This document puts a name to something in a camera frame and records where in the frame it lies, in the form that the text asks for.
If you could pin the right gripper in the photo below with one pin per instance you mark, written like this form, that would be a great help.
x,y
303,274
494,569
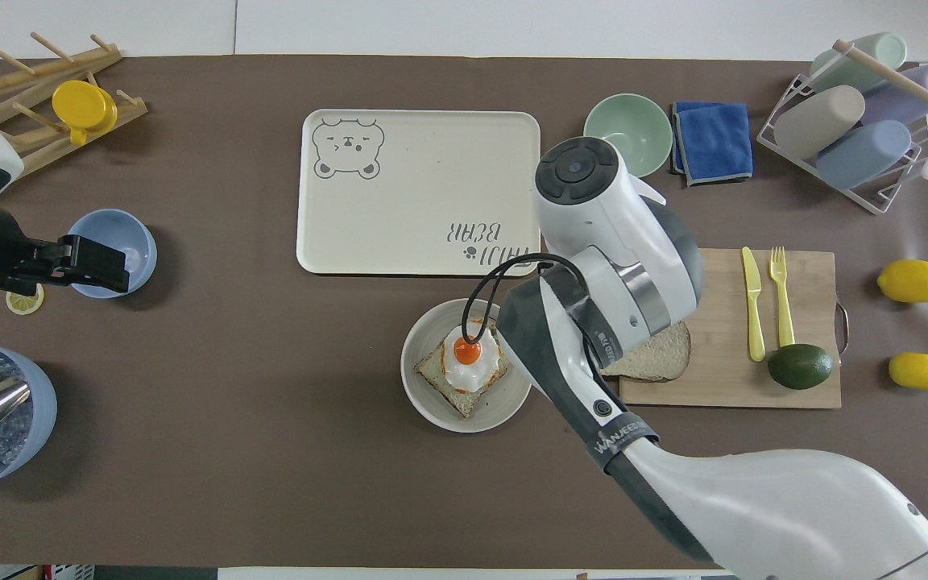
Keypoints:
x,y
585,318

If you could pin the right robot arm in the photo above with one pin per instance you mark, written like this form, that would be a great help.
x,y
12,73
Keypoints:
x,y
754,499

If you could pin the white round plate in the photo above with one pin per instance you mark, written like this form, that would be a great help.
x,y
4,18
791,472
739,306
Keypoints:
x,y
432,403

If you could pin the lemon slice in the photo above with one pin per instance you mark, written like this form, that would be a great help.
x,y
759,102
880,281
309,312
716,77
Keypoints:
x,y
25,303

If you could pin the bread slice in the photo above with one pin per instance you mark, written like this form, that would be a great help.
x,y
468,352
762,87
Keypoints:
x,y
657,358

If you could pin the fried egg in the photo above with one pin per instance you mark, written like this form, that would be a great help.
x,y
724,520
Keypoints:
x,y
468,362

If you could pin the blue bowl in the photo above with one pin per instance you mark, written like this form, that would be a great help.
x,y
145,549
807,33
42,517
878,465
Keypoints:
x,y
132,242

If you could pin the wooden cutting board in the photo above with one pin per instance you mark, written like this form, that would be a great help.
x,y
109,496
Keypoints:
x,y
722,379

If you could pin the toast with fried egg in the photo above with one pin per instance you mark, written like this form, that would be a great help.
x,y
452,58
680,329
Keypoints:
x,y
436,374

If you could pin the yellow plastic knife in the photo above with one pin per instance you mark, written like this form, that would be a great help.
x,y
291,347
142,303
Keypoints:
x,y
754,306

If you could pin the yellow cup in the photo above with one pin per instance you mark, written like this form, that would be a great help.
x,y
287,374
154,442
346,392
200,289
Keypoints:
x,y
81,106

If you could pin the wooden drying rack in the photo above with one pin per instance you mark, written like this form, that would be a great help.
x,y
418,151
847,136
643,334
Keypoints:
x,y
29,80

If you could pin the blue ice bucket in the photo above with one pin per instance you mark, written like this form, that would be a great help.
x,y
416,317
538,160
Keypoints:
x,y
29,435

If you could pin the green bowl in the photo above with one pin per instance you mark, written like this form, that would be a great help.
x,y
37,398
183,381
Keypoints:
x,y
627,133

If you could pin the yellow plastic fork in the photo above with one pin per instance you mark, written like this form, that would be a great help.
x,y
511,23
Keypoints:
x,y
783,306

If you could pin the cream tray with bear print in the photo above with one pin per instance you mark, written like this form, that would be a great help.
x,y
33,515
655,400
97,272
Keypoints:
x,y
416,185

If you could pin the blue cloth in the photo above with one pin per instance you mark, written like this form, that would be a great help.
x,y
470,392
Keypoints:
x,y
714,141

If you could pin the green avocado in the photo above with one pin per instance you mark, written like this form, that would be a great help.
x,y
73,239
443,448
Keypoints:
x,y
801,366

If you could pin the beige tumbler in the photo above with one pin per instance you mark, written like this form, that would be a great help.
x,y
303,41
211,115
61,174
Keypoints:
x,y
818,121

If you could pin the blue tumbler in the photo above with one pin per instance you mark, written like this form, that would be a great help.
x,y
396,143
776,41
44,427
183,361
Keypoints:
x,y
863,155

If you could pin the yellow lemon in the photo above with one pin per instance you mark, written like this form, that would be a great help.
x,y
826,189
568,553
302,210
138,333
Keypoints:
x,y
913,281
921,371

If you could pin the green tumbler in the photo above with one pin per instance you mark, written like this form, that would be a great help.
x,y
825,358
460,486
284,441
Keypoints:
x,y
851,68

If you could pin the purple tumbler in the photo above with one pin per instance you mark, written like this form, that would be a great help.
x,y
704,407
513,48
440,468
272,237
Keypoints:
x,y
907,101

